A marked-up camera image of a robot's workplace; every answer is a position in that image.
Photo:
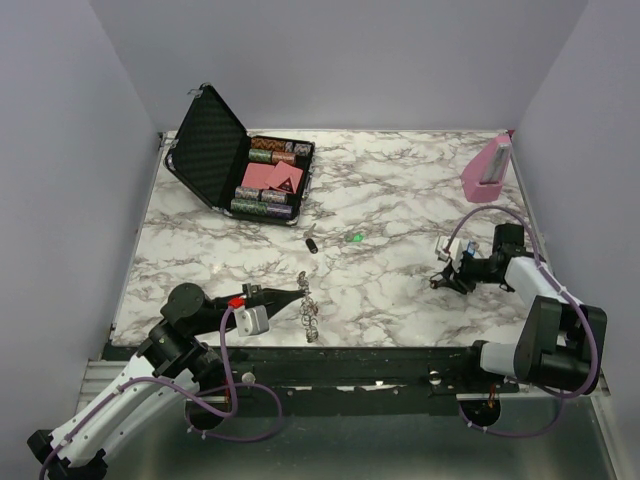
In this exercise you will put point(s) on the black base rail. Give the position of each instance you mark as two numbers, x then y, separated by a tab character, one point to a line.
355	381

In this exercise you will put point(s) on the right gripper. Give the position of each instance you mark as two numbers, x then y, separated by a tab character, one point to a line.
458	281

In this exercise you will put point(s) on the black poker chip case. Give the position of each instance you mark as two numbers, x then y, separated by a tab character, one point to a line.
210	153

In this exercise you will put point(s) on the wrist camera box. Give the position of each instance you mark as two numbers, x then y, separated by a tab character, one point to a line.
447	249
251	321

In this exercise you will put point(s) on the pink holder block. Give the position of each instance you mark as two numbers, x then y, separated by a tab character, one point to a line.
482	179

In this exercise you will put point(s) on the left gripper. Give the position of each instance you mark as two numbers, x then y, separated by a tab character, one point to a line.
276	299

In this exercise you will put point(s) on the red playing card deck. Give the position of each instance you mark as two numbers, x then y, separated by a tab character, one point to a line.
256	175

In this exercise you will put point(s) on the red card with black triangle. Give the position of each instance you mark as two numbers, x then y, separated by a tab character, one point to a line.
285	178

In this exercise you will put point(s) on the metal disc keyring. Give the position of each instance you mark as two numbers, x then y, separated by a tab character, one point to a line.
308	309

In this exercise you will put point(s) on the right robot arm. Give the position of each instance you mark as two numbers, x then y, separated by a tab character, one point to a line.
562	338

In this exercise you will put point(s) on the key with green tag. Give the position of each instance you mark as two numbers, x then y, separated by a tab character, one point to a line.
354	238

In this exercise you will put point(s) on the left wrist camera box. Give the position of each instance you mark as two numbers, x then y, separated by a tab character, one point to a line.
251	321

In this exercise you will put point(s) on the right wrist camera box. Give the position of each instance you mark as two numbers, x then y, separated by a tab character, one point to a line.
447	249

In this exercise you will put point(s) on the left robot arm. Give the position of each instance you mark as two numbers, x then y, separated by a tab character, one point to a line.
184	356

